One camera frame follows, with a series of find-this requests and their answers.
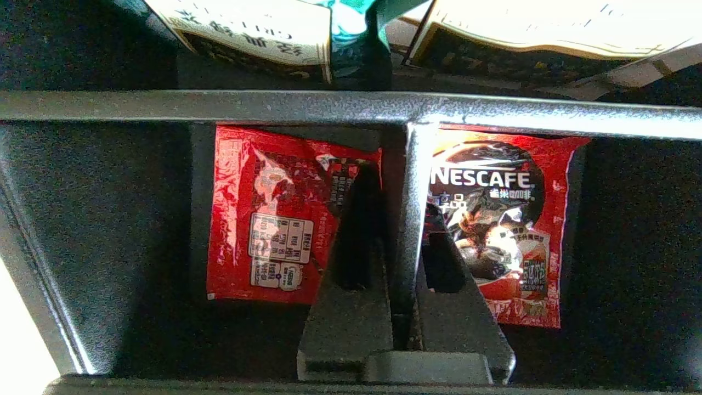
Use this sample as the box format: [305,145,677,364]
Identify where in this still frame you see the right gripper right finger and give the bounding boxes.
[418,204,517,386]

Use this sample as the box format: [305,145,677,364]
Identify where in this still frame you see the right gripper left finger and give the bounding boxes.
[296,163,395,383]

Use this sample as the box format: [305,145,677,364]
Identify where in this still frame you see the black compartment organizer box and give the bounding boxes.
[0,0,702,395]

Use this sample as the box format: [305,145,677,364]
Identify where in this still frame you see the red Nescafe coffee sachet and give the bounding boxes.
[425,123,592,329]

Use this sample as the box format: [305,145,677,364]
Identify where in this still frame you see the red sachet white nutrition label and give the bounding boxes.
[207,125,383,305]

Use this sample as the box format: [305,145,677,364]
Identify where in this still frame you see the teal tea packet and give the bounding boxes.
[144,0,431,91]

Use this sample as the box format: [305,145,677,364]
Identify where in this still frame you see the white cream packet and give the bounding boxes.
[406,0,702,102]

